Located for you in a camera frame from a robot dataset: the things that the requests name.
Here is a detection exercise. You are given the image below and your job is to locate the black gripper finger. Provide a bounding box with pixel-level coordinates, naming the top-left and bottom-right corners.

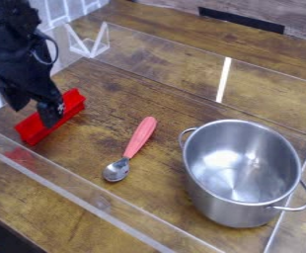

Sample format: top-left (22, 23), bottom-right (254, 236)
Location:
top-left (38, 101), bottom-right (64, 128)
top-left (0, 76), bottom-right (31, 112)

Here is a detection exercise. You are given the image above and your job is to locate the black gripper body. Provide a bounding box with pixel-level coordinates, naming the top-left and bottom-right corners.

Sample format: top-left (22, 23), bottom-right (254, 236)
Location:
top-left (0, 40), bottom-right (63, 102)

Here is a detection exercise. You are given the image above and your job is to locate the red rectangular block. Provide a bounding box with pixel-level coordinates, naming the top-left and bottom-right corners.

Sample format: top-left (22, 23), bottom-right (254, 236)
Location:
top-left (15, 88), bottom-right (86, 145)

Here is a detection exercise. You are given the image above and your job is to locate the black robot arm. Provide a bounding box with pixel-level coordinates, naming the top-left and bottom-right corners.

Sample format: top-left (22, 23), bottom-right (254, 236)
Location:
top-left (0, 0), bottom-right (64, 128)

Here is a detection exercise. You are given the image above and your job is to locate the silver steel pot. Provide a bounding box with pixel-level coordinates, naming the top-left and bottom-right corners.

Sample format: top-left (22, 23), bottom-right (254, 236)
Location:
top-left (178, 120), bottom-right (306, 228)

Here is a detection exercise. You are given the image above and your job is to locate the black strip on table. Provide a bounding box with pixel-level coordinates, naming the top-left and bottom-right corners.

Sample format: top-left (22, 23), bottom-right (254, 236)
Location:
top-left (198, 7), bottom-right (285, 35)

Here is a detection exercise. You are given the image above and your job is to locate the clear acrylic front barrier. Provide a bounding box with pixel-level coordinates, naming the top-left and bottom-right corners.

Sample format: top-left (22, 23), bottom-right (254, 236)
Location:
top-left (0, 133), bottom-right (225, 253)

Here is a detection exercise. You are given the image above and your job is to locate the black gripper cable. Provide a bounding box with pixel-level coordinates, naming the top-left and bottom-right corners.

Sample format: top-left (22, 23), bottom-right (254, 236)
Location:
top-left (28, 31), bottom-right (60, 66)

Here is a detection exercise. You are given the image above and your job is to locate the clear acrylic triangle bracket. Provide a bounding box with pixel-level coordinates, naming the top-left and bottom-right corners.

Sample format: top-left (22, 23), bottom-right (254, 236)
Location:
top-left (64, 22), bottom-right (110, 58)

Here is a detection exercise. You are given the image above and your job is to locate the spoon with pink handle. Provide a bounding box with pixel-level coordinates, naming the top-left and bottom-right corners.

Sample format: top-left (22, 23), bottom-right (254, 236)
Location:
top-left (103, 117), bottom-right (157, 182)

